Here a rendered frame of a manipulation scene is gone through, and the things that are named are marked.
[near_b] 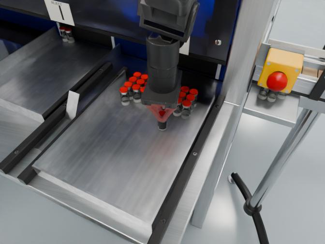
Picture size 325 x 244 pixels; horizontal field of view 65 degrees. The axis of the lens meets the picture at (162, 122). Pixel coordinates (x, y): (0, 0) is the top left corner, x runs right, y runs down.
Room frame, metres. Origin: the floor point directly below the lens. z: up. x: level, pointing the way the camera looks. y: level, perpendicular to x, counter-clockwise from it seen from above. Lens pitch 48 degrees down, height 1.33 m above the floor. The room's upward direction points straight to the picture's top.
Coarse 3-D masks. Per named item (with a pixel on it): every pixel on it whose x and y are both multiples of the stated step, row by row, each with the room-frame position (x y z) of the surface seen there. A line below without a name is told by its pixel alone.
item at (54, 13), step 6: (48, 0) 0.70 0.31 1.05; (54, 0) 0.69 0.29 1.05; (48, 6) 0.70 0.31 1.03; (54, 6) 0.69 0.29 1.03; (60, 6) 0.68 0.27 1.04; (66, 6) 0.68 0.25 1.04; (48, 12) 0.71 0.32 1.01; (54, 12) 0.70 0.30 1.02; (66, 12) 0.68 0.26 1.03; (54, 18) 0.70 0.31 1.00; (60, 18) 0.69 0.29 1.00; (66, 18) 0.68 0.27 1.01; (72, 18) 0.67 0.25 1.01; (72, 24) 0.67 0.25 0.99
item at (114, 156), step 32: (96, 128) 0.39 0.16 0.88; (128, 128) 0.39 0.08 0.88; (192, 128) 0.39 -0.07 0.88; (64, 160) 0.30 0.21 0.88; (96, 160) 0.30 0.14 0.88; (128, 160) 0.30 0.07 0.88; (160, 160) 0.30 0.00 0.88; (96, 192) 0.23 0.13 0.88; (128, 192) 0.23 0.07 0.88; (160, 192) 0.23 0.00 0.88
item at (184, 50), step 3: (189, 39) 0.53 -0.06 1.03; (189, 42) 0.53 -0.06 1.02; (183, 45) 0.53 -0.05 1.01; (186, 45) 0.53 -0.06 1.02; (180, 48) 0.54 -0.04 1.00; (183, 48) 0.53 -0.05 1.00; (186, 48) 0.53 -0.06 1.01; (180, 51) 0.54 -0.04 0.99; (183, 51) 0.53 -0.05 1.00; (186, 51) 0.53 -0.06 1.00; (186, 54) 0.53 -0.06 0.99
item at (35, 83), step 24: (24, 48) 0.69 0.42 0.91; (48, 48) 0.73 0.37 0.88; (72, 48) 0.73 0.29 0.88; (96, 48) 0.73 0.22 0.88; (120, 48) 0.71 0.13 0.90; (0, 72) 0.60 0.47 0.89; (24, 72) 0.60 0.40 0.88; (48, 72) 0.60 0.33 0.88; (72, 72) 0.60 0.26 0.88; (0, 96) 0.50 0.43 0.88; (24, 96) 0.50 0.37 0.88; (48, 96) 0.50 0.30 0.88
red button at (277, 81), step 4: (276, 72) 0.43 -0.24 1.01; (268, 76) 0.43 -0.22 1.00; (272, 76) 0.42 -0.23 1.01; (276, 76) 0.41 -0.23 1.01; (280, 76) 0.41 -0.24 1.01; (284, 76) 0.42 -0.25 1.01; (268, 80) 0.42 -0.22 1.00; (272, 80) 0.41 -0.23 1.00; (276, 80) 0.41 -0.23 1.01; (280, 80) 0.41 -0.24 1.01; (284, 80) 0.41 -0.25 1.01; (268, 84) 0.42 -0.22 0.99; (272, 84) 0.41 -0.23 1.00; (276, 84) 0.41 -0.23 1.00; (280, 84) 0.40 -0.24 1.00; (284, 84) 0.40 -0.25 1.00; (272, 88) 0.41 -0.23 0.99; (276, 88) 0.41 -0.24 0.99; (280, 88) 0.40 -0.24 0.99; (284, 88) 0.41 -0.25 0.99
